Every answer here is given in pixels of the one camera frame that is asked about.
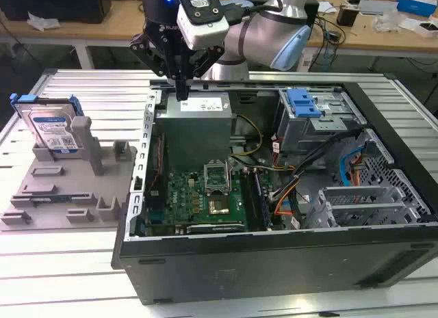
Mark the thin metal locking lever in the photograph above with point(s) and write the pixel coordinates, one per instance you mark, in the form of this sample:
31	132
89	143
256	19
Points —
231	179

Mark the installed RAM stick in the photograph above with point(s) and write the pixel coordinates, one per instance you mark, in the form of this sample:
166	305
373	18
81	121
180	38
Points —
261	201

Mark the black graphics card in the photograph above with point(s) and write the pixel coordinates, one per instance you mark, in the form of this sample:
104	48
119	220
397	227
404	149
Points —
215	228

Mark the CPU socket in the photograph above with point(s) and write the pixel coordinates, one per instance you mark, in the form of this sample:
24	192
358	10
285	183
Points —
219	207

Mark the crumpled clear plastic wrap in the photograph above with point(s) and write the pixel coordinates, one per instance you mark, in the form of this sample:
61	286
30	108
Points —
386	22

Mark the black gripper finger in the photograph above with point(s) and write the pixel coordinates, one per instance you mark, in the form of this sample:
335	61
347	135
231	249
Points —
205	61
150	54

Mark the large black box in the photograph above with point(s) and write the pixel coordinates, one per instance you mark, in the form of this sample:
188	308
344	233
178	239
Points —
51	7

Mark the black RAM slot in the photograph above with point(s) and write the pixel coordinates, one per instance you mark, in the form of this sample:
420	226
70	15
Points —
248	201

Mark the white paper sheet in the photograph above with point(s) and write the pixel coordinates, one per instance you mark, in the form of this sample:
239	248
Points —
325	7

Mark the blue plastic cage latch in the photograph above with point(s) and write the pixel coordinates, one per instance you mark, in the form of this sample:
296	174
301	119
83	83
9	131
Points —
301	104

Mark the small black cube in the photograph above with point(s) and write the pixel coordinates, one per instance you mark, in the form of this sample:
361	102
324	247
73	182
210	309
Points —
347	17

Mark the flat grey box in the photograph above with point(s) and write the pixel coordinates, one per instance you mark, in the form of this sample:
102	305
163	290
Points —
376	7

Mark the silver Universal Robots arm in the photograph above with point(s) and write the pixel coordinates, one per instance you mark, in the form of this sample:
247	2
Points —
260	34

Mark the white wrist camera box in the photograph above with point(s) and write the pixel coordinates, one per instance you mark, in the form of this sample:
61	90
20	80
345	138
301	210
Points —
202	27

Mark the grey metal drive cage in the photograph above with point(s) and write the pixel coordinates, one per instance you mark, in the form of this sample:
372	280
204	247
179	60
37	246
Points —
301	133

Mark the black open PC case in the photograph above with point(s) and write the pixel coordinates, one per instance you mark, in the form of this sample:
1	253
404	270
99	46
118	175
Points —
239	263

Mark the grey power supply unit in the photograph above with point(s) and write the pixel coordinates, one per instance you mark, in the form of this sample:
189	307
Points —
195	133

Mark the grey parts rack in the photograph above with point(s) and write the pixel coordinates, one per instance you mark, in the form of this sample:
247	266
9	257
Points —
82	181

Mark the crumpled white plastic bag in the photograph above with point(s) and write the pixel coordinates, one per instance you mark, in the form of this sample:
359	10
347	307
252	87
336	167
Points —
41	22

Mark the hard disk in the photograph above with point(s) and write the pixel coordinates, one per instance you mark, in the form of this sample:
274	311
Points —
51	126

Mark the grey metal disk bay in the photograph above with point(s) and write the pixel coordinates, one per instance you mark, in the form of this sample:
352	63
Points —
362	195

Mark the long wooden workbench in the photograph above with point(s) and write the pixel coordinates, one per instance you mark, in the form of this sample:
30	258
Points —
75	29

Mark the white box with phone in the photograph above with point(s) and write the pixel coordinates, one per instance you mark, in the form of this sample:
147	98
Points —
427	29

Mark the RAM stick on rack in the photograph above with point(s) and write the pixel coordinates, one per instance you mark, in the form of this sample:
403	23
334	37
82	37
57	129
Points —
51	197

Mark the green motherboard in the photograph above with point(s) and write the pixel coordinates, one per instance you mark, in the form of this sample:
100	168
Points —
184	198

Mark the blue cardboard box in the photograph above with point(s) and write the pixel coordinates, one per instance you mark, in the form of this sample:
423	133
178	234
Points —
414	5

